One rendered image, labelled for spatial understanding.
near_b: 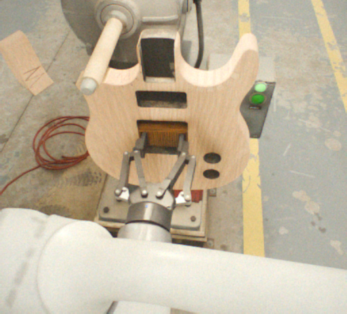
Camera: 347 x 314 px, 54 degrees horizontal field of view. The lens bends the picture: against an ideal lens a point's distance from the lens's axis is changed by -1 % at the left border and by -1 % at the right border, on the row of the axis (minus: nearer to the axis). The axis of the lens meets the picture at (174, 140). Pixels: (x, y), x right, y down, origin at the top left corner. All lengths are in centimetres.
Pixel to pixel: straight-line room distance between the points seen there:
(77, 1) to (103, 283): 57
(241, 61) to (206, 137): 19
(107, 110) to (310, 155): 170
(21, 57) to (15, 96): 200
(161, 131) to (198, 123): 8
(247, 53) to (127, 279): 38
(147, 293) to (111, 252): 5
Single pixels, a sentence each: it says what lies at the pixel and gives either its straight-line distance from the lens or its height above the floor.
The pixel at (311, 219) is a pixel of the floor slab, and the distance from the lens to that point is 195.
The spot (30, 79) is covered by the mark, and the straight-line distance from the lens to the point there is 68.
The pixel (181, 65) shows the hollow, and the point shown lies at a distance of 59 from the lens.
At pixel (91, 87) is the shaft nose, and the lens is 56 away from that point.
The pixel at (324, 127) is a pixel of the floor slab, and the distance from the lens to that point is 241.
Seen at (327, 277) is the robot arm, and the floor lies 133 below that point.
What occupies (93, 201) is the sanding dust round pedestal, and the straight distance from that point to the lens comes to 192.
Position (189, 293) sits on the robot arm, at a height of 132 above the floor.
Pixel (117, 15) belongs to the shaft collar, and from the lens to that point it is 71.
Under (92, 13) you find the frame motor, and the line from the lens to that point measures 76.
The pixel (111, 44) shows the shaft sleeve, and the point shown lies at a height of 126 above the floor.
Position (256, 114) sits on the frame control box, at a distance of 87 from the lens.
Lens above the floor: 161
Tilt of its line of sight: 49 degrees down
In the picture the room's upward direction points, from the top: straight up
